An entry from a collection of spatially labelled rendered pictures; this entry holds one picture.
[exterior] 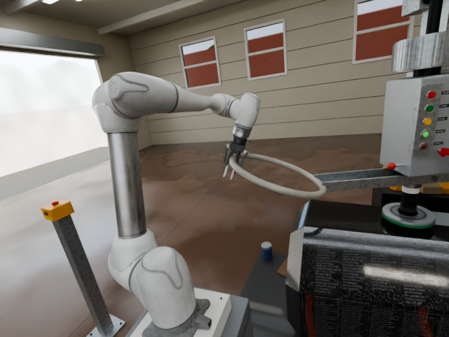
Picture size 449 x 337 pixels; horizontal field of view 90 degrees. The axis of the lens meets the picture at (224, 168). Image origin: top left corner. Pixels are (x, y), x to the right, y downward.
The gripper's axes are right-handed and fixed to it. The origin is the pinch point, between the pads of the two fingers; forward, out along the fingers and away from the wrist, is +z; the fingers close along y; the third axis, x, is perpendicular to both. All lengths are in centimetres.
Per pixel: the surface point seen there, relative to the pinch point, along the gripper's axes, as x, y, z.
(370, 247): 2, 78, 12
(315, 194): -17.7, 40.6, -10.0
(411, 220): 10, 92, -6
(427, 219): 11, 98, -9
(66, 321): -8, -93, 168
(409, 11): 86, 69, -120
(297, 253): 3, 49, 32
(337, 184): 0, 51, -13
